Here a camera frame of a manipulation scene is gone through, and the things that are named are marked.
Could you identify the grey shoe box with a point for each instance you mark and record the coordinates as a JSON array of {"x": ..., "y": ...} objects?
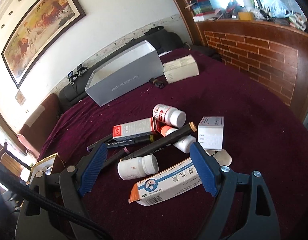
[{"x": 124, "y": 73}]

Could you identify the white cardboard box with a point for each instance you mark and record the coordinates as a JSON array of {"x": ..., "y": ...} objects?
[{"x": 180, "y": 69}]

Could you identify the white bottle red label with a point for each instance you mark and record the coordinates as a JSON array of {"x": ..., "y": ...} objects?
[{"x": 169, "y": 115}]

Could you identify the black marker purple cap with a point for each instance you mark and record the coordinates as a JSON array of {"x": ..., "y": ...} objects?
[{"x": 111, "y": 143}]

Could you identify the small black battery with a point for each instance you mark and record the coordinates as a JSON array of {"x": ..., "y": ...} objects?
[{"x": 157, "y": 83}]

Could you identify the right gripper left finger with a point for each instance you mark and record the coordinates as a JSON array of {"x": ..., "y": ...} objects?
[{"x": 89, "y": 168}]

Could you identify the brown chair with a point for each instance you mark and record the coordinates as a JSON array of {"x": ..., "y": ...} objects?
[{"x": 39, "y": 125}]

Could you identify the long ointment box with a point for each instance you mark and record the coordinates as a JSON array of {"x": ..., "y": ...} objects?
[{"x": 165, "y": 185}]

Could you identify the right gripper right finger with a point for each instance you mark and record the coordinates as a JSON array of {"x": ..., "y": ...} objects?
[{"x": 207, "y": 168}]

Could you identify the small white square box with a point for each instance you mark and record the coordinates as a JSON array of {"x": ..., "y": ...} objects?
[{"x": 210, "y": 132}]

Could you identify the framed horse painting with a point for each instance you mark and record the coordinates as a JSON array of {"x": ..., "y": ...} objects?
[{"x": 42, "y": 24}]

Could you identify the black marker tan cap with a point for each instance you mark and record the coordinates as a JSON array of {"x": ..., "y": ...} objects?
[{"x": 170, "y": 139}]

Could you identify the plain white pill bottle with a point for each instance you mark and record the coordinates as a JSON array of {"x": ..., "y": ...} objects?
[{"x": 138, "y": 167}]

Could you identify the brick pattern wooden cabinet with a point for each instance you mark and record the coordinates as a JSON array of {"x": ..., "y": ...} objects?
[{"x": 276, "y": 56}]

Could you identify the white tube orange cap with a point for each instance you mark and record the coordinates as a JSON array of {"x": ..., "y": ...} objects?
[{"x": 166, "y": 130}]

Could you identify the clutter on cabinet top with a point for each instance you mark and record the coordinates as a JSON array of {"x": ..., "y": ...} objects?
[{"x": 275, "y": 11}]

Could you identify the white eraser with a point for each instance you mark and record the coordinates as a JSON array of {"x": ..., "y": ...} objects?
[{"x": 222, "y": 157}]

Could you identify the black clips on headboard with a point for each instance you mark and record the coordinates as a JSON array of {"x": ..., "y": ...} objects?
[{"x": 73, "y": 75}]

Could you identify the red white slim box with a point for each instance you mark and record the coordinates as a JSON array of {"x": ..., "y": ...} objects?
[{"x": 134, "y": 129}]

